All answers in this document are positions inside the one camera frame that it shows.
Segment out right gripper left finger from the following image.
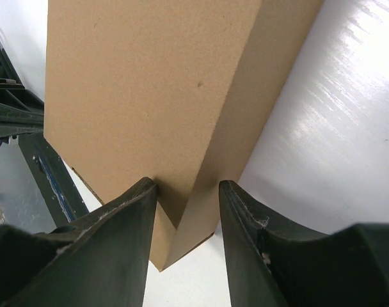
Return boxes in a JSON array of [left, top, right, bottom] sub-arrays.
[[0, 177, 157, 306]]

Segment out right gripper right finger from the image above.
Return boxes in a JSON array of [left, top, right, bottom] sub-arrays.
[[219, 180, 389, 306]]

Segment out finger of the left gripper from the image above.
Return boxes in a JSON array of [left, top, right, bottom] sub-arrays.
[[0, 78, 44, 140]]

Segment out brown cardboard box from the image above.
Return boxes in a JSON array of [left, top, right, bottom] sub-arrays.
[[44, 1, 322, 271]]

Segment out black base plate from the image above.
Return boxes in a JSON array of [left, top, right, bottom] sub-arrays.
[[0, 42, 88, 233]]

